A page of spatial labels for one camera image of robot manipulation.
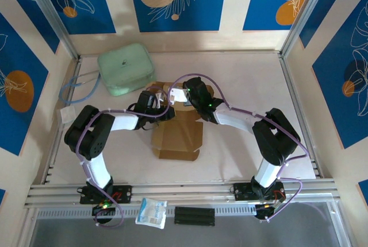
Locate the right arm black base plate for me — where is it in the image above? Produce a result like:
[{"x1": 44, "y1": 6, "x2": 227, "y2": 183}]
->
[{"x1": 233, "y1": 182, "x2": 285, "y2": 202}]

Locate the grey slotted cable duct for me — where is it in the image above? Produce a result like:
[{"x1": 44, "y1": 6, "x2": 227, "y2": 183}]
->
[{"x1": 36, "y1": 203, "x2": 331, "y2": 219}]

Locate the white blue wipes packet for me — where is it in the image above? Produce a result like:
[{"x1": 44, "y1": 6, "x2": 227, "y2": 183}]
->
[{"x1": 135, "y1": 197, "x2": 168, "y2": 230}]

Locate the aluminium table side rail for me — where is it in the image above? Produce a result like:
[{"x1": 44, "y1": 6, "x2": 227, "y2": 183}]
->
[
  {"x1": 41, "y1": 56, "x2": 83, "y2": 186},
  {"x1": 278, "y1": 53, "x2": 325, "y2": 180}
]

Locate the black ridged block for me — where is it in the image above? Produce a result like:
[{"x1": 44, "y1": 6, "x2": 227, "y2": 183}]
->
[{"x1": 174, "y1": 206, "x2": 216, "y2": 227}]

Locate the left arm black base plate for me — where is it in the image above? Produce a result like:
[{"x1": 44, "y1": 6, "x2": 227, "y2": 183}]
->
[{"x1": 79, "y1": 185, "x2": 133, "y2": 205}]

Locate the blue floral wall poster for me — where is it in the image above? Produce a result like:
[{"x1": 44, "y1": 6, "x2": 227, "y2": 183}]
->
[
  {"x1": 36, "y1": 0, "x2": 117, "y2": 35},
  {"x1": 312, "y1": 0, "x2": 368, "y2": 150},
  {"x1": 127, "y1": 0, "x2": 229, "y2": 33},
  {"x1": 0, "y1": 13, "x2": 49, "y2": 156},
  {"x1": 243, "y1": 0, "x2": 320, "y2": 32}
]

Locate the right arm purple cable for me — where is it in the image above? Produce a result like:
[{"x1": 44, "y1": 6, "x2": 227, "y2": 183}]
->
[{"x1": 172, "y1": 73, "x2": 311, "y2": 223}]

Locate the aluminium frame post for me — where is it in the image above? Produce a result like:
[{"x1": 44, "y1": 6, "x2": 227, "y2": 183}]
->
[
  {"x1": 20, "y1": 0, "x2": 81, "y2": 60},
  {"x1": 279, "y1": 0, "x2": 336, "y2": 60}
]

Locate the mint green zip pouch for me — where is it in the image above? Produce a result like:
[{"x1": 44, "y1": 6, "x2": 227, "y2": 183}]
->
[{"x1": 97, "y1": 43, "x2": 158, "y2": 98}]

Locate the small white paper tag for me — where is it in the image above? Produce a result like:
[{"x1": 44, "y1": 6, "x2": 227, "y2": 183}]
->
[{"x1": 56, "y1": 106, "x2": 77, "y2": 127}]

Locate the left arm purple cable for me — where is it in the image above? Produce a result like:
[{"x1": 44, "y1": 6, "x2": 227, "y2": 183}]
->
[{"x1": 76, "y1": 93, "x2": 173, "y2": 228}]

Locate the light blue strap loop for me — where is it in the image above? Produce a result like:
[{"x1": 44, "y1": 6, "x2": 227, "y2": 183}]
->
[{"x1": 59, "y1": 70, "x2": 101, "y2": 106}]

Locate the brown cardboard paper box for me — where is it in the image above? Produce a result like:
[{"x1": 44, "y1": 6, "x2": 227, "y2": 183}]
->
[{"x1": 145, "y1": 80, "x2": 215, "y2": 162}]

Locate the aluminium frame cross rail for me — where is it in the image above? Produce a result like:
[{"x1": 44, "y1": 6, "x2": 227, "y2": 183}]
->
[{"x1": 24, "y1": 178, "x2": 343, "y2": 210}]

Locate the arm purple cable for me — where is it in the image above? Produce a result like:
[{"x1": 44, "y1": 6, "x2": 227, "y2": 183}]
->
[
  {"x1": 172, "y1": 73, "x2": 311, "y2": 223},
  {"x1": 76, "y1": 93, "x2": 173, "y2": 228}
]

